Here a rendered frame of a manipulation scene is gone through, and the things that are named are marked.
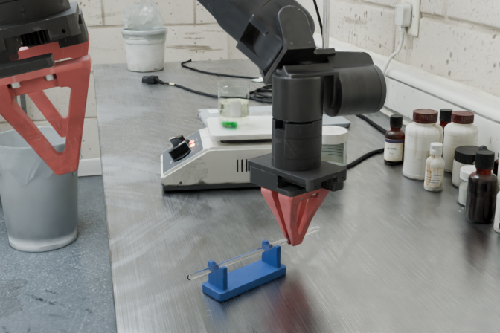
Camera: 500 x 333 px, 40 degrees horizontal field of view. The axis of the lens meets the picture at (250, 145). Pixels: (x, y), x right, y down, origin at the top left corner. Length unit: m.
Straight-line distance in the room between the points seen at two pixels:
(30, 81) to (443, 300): 0.50
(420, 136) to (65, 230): 1.87
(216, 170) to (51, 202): 1.67
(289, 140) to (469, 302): 0.26
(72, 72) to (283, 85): 0.35
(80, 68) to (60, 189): 2.26
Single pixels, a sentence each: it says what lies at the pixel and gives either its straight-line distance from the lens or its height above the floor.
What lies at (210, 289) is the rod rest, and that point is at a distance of 0.75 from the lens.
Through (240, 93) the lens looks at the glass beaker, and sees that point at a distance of 1.06.
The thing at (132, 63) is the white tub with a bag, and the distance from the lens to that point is 2.13.
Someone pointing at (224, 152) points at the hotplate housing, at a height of 0.81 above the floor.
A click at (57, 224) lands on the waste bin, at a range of 2.73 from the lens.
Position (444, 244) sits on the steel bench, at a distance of 0.91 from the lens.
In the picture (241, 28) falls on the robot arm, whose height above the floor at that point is 1.02.
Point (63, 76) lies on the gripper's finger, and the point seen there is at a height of 1.04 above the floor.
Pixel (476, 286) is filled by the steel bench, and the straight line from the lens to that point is 0.82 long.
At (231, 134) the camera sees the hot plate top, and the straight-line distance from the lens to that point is 1.05.
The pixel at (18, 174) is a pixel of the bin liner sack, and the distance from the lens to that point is 2.64.
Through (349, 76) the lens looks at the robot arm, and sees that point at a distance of 0.77.
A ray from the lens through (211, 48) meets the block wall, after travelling 3.52.
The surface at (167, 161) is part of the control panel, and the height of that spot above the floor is 0.78.
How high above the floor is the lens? 1.11
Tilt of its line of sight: 16 degrees down
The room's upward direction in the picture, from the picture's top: straight up
